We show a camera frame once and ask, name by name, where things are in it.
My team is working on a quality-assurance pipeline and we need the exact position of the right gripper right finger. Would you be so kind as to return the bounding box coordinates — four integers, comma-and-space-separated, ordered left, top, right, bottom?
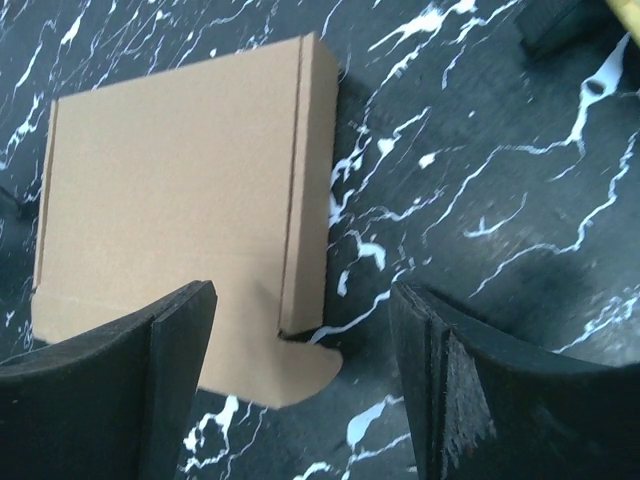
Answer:
389, 282, 639, 479

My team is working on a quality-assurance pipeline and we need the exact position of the cardboard box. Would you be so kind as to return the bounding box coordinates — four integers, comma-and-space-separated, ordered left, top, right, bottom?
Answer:
31, 33, 342, 409

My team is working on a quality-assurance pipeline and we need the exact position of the small whiteboard with wooden frame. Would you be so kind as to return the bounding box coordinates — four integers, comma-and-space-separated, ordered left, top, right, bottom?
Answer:
606, 0, 640, 43

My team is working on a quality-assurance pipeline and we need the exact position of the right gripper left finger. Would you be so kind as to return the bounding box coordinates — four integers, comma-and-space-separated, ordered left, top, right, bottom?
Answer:
1, 281, 217, 479

